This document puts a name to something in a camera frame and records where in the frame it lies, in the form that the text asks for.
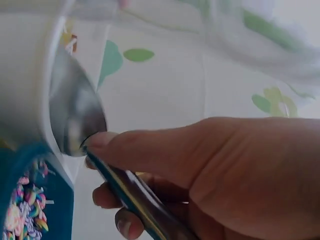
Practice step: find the person's right hand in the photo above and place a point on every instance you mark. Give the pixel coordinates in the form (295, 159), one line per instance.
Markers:
(245, 175)

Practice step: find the person's right thumb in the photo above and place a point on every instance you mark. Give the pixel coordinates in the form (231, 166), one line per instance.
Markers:
(140, 150)

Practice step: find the person's right fingers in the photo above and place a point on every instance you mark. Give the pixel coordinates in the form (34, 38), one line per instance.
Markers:
(117, 207)

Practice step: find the metal spoon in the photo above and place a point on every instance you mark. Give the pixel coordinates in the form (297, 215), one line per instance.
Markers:
(77, 107)

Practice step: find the blue tray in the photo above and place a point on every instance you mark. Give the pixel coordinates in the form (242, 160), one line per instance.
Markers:
(58, 207)

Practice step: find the pile of colourful candy charms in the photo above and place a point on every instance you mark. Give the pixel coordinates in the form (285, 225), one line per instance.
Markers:
(27, 207)

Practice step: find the white bowl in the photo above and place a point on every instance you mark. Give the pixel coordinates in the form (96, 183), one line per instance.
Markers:
(25, 82)

